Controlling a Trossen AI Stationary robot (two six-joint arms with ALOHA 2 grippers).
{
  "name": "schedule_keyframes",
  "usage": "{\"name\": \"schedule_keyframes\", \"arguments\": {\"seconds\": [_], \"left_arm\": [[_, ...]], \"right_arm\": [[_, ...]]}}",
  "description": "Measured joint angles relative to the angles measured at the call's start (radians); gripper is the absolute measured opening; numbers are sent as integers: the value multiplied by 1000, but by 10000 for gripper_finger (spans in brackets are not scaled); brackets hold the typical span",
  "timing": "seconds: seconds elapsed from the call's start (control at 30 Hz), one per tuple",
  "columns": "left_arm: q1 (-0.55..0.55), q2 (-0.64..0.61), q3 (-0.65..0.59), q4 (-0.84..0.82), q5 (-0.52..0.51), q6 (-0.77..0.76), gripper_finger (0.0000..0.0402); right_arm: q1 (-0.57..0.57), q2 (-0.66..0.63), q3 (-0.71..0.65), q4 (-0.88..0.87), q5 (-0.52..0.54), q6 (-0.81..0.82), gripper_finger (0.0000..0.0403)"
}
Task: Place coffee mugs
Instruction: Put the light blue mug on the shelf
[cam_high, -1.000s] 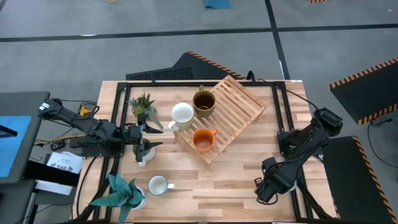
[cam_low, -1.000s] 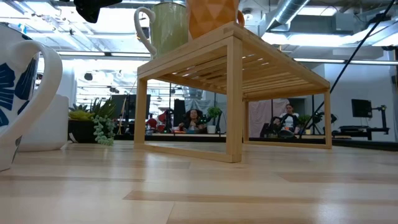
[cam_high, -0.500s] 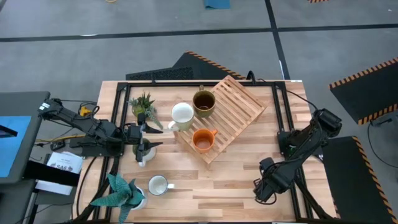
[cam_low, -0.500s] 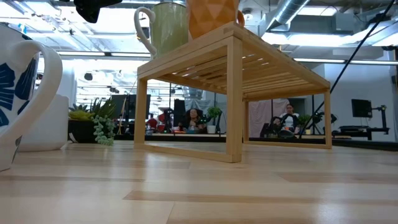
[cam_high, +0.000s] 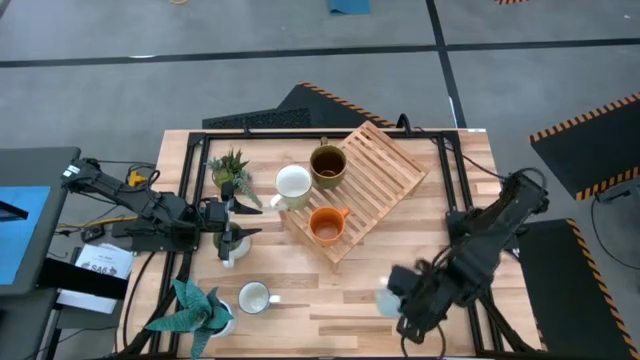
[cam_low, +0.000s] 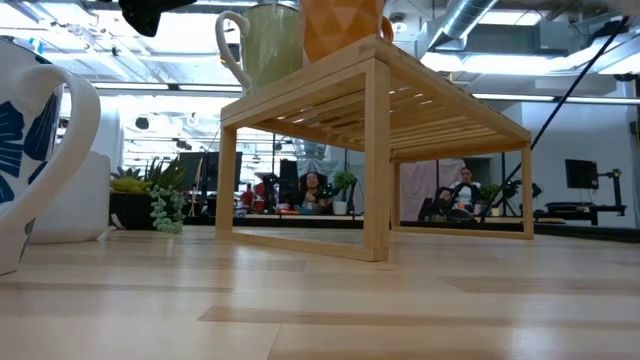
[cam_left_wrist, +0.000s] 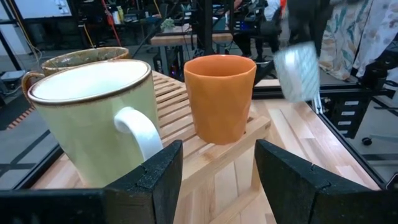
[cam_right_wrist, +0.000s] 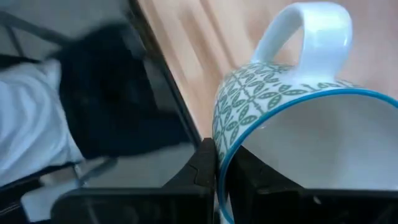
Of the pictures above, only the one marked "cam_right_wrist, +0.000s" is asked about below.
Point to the black chair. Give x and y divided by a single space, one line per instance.
118 99

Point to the white cloth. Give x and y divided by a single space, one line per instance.
31 124

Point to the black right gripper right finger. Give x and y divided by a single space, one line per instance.
280 205

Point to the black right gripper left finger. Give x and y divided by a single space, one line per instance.
174 205

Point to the white mug teal leaf pattern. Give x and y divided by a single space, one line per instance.
311 130

